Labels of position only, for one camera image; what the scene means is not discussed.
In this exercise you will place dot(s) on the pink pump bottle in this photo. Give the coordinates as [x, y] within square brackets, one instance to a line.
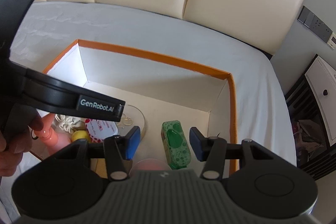
[53, 141]

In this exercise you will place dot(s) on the gold cardboard box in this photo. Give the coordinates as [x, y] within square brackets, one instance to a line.
[99, 167]

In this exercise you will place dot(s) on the grey wall switch panel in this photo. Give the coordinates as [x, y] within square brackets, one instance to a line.
[313, 23]

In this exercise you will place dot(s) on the white drawstring pouch with label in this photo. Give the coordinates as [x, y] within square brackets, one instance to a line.
[69, 124]

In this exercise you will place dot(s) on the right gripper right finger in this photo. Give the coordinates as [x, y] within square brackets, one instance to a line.
[211, 151]

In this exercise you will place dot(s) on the clear round pink container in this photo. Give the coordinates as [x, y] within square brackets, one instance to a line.
[148, 164]

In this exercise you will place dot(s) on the pink mint tin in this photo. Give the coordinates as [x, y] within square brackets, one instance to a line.
[99, 130]

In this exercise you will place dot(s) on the white wall thermostat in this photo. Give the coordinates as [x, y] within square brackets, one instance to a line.
[332, 41]

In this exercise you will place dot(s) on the white bed sheet mattress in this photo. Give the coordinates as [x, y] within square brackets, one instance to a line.
[262, 112]

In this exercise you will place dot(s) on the person's left hand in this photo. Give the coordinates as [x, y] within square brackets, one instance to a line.
[12, 153]

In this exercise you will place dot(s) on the yellow cap bottle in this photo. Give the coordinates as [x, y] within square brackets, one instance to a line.
[80, 134]

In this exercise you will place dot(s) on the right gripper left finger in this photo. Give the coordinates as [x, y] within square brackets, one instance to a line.
[119, 148]

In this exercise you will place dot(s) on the round white compact case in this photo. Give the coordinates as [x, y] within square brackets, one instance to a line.
[131, 117]

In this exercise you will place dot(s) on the orange cardboard storage box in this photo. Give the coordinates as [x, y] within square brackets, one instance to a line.
[163, 88]

